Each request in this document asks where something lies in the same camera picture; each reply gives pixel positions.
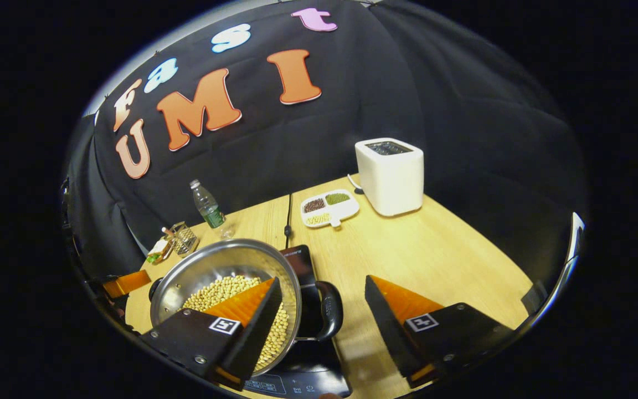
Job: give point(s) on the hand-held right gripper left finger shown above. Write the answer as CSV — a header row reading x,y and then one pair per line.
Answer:
x,y
258,332

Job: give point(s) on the black induction cooktop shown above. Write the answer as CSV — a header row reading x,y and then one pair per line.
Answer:
x,y
308,382

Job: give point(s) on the clear plastic water bottle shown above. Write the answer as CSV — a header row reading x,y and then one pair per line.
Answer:
x,y
209,210

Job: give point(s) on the sandwich with lettuce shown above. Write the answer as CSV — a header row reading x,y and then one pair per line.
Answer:
x,y
158,252

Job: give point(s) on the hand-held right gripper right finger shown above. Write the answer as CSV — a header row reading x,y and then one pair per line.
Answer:
x,y
388,327

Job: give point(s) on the pile of yellow soybeans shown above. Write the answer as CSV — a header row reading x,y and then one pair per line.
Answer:
x,y
219,291

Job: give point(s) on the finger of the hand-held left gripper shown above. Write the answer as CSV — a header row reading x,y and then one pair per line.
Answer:
x,y
128,284

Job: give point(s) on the black backdrop cloth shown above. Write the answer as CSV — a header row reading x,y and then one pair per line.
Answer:
x,y
407,100

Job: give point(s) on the white divided bean tray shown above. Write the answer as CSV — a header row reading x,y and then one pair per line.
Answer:
x,y
346,208

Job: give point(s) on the white toaster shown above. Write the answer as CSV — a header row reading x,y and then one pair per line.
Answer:
x,y
391,183

